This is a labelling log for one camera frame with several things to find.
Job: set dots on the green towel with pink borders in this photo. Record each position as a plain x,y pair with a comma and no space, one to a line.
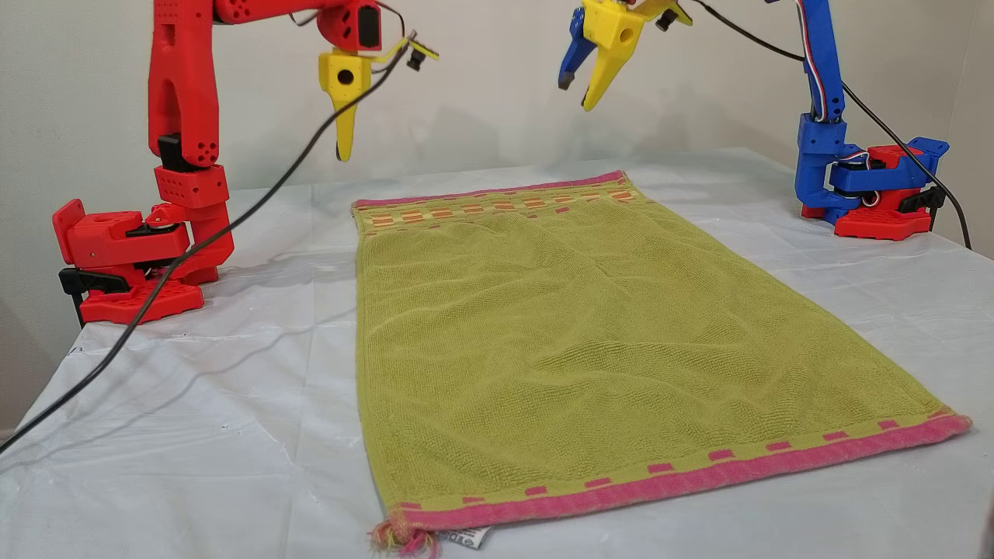
590,334

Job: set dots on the white tablecloth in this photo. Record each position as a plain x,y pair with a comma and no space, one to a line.
194,466

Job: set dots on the camera board on blue arm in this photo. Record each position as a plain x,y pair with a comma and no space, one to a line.
666,19

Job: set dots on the camera board on red arm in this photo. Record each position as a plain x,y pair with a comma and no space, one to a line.
417,56

